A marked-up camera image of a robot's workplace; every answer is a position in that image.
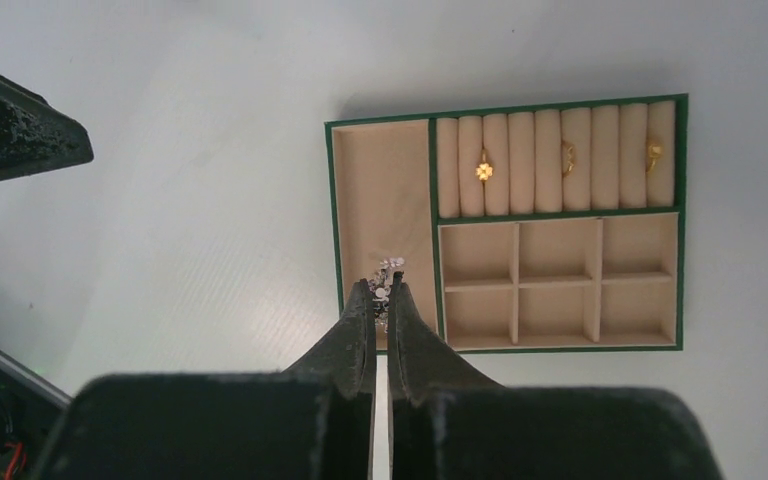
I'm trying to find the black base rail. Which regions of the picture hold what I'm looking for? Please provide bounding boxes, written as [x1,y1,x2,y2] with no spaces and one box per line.
[0,350,72,479]

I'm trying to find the silver crystal necklace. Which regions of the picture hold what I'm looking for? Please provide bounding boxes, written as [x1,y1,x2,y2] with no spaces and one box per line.
[367,256,406,333]

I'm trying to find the green jewelry tray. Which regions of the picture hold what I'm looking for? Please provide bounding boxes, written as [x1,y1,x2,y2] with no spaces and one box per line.
[325,93,689,354]

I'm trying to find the gold ring with square top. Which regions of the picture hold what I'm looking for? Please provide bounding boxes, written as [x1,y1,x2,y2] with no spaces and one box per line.
[644,136,664,176]

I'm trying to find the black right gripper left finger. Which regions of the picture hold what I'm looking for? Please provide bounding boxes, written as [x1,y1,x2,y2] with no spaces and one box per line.
[31,280,376,479]

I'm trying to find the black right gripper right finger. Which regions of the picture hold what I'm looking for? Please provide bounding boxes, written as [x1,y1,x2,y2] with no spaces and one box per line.
[387,278,722,479]

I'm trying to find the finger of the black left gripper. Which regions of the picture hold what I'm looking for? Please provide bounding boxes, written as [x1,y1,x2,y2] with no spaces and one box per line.
[0,75,94,182]

